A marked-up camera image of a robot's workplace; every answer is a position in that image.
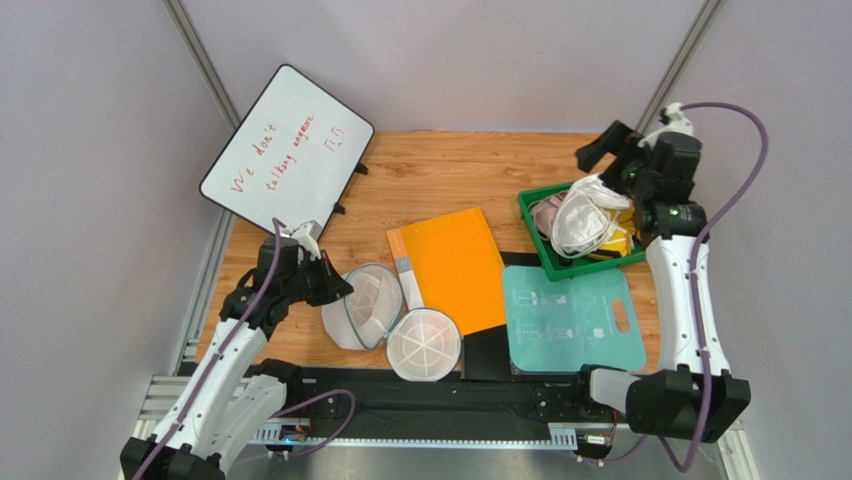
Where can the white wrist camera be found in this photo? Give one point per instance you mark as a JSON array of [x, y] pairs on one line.
[[673, 120], [307, 235]]

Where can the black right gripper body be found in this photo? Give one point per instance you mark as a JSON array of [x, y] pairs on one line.
[[619, 156]]

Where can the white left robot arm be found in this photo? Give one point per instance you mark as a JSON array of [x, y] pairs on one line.
[[210, 423]]

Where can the green plastic tray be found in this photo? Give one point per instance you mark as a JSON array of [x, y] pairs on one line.
[[558, 268]]

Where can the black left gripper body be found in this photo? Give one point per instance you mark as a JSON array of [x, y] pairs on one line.
[[306, 282]]

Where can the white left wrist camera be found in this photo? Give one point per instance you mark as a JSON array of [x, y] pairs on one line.
[[307, 235]]

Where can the teal cutting board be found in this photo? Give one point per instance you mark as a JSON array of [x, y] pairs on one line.
[[560, 326]]

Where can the pink bra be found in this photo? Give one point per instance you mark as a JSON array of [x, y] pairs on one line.
[[543, 213]]

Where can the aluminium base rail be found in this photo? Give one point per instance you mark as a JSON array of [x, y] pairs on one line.
[[379, 405]]

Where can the orange plastic folder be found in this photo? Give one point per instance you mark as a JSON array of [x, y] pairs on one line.
[[452, 264]]

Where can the white bra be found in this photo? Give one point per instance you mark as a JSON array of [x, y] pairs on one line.
[[581, 225]]

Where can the black mat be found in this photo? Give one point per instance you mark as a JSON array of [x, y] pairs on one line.
[[486, 358]]

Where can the yellow bra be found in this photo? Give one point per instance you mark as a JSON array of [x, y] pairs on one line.
[[620, 242]]

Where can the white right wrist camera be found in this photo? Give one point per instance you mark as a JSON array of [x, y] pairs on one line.
[[673, 120]]

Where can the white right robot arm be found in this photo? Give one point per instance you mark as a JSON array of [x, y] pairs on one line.
[[674, 237]]

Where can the white mesh laundry bag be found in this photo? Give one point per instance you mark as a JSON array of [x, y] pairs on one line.
[[421, 344]]

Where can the white whiteboard with red writing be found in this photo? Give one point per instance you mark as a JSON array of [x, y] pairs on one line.
[[292, 156]]

